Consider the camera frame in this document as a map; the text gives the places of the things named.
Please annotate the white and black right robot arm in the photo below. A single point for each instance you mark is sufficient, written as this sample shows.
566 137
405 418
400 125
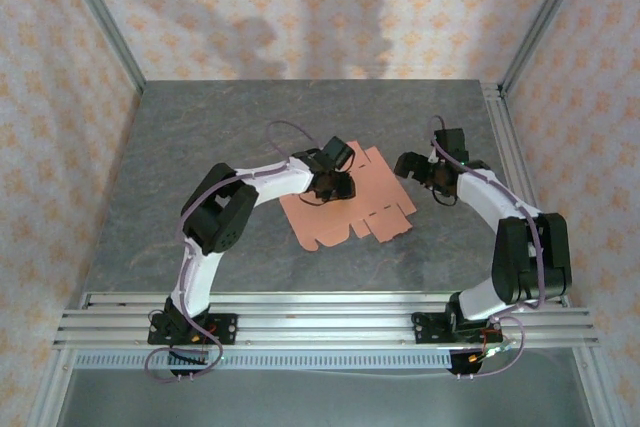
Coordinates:
480 197

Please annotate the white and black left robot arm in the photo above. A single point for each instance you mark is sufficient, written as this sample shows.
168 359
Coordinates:
200 277

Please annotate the black electronics board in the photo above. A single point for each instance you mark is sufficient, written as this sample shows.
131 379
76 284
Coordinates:
187 359

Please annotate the aluminium side rail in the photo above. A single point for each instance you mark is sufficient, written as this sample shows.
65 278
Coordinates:
515 157

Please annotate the aluminium mounting rail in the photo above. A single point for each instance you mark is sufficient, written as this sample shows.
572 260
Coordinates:
320 322

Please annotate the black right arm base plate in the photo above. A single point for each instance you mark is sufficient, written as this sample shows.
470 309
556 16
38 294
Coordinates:
425 327

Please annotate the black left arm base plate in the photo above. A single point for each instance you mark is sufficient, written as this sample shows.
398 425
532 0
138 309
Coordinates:
225 328

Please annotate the aluminium frame post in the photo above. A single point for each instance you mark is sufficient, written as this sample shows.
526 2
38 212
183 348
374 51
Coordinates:
545 12
100 12

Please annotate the aluminium frame leg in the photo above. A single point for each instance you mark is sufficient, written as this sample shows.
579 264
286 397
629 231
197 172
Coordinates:
600 387
50 387

